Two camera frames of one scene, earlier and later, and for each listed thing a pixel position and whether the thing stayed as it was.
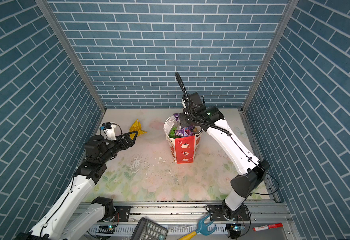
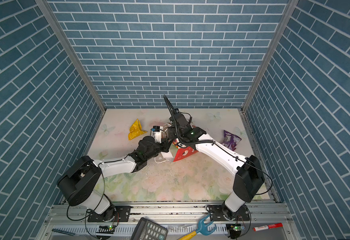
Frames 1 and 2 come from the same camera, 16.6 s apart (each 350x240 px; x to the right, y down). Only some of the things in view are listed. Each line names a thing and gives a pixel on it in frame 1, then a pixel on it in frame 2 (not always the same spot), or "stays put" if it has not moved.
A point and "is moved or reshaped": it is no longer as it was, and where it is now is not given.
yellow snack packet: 136,126 stays put
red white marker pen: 266,227 stays put
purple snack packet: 181,131 is moved or reshaped
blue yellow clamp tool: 203,228 stays put
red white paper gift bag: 183,149 is moved or reshaped
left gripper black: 129,143 → 166,146
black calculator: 146,229 stays put
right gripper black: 182,116 → 170,135
